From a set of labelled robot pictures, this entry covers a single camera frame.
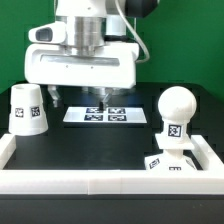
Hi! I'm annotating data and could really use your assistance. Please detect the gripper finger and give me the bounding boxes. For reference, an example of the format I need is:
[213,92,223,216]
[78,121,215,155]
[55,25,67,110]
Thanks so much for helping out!
[47,85,62,108]
[99,88,113,111]

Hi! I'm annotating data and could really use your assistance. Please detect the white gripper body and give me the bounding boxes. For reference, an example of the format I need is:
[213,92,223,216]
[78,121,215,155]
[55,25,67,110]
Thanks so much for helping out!
[25,42,139,89]

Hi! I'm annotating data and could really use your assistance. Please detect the white lamp shade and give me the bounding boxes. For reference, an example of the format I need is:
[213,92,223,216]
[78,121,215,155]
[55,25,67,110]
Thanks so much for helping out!
[9,84,48,136]

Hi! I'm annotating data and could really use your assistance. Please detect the white lamp bulb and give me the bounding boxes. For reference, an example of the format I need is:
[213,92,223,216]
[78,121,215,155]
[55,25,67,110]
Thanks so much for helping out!
[158,86,197,143]

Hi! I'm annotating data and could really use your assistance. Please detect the white lamp base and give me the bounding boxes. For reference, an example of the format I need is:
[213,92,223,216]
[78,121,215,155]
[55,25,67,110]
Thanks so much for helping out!
[144,134,196,172]

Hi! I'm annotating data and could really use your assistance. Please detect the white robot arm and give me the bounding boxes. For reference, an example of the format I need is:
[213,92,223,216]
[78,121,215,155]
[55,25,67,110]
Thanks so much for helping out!
[24,0,160,110]

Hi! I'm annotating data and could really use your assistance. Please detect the white marker tag plate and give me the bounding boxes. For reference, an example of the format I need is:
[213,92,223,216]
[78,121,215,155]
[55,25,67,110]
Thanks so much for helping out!
[63,107,147,124]

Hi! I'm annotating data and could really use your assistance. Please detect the white U-shaped fence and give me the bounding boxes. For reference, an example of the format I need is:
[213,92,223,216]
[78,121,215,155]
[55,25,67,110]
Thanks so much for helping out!
[0,134,224,195]

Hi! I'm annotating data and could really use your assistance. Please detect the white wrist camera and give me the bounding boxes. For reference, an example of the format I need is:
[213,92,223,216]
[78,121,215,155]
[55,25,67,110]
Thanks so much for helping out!
[28,21,66,44]

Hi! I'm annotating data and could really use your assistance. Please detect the white hanging cable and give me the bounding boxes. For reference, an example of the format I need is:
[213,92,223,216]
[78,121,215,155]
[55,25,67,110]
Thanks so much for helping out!
[114,0,151,64]

